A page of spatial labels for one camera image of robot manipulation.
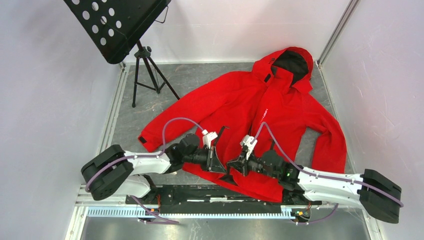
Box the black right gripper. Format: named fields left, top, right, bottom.
left=227, top=147, right=279, bottom=179

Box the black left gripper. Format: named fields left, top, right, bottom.
left=183, top=145, right=226, bottom=174

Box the red hooded jacket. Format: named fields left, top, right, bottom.
left=138, top=46, right=347, bottom=204

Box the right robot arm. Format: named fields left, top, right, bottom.
left=221, top=150, right=402, bottom=224

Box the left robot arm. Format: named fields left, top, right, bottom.
left=80, top=132, right=227, bottom=204

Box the black music stand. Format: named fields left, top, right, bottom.
left=64, top=0, right=180, bottom=107

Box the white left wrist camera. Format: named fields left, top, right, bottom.
left=201, top=129, right=218, bottom=148

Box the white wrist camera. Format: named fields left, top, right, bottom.
left=201, top=129, right=218, bottom=148
left=240, top=135, right=258, bottom=159

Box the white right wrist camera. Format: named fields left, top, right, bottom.
left=240, top=135, right=258, bottom=159

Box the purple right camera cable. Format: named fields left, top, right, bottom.
left=251, top=122, right=404, bottom=209

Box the purple camera cable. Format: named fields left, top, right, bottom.
left=84, top=117, right=206, bottom=193
left=251, top=122, right=404, bottom=209

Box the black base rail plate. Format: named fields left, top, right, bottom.
left=139, top=184, right=310, bottom=214

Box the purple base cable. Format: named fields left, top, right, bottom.
left=129, top=195, right=180, bottom=226

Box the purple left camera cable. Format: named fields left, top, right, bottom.
left=84, top=117, right=206, bottom=193

